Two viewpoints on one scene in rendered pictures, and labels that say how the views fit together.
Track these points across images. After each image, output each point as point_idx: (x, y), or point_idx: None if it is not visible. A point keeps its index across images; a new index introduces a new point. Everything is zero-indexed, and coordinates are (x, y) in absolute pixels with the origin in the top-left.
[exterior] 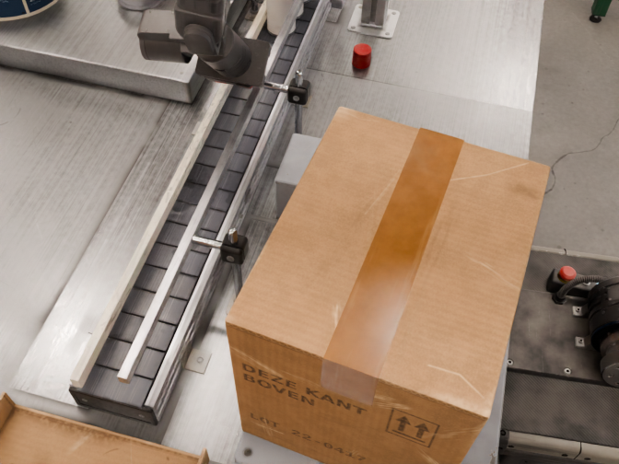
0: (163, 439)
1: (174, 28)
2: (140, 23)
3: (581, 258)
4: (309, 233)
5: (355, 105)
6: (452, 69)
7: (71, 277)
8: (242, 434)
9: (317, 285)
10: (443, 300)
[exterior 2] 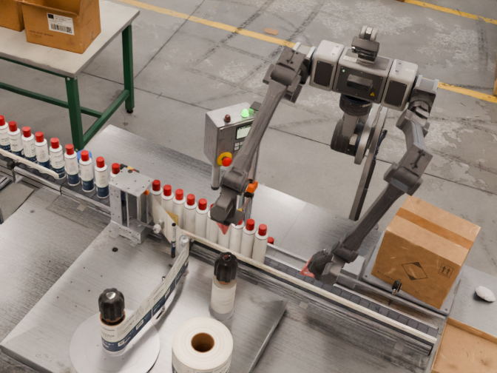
0: (439, 333)
1: (340, 264)
2: (333, 274)
3: None
4: (433, 245)
5: (295, 252)
6: (278, 217)
7: (377, 356)
8: (440, 310)
9: (450, 246)
10: (452, 226)
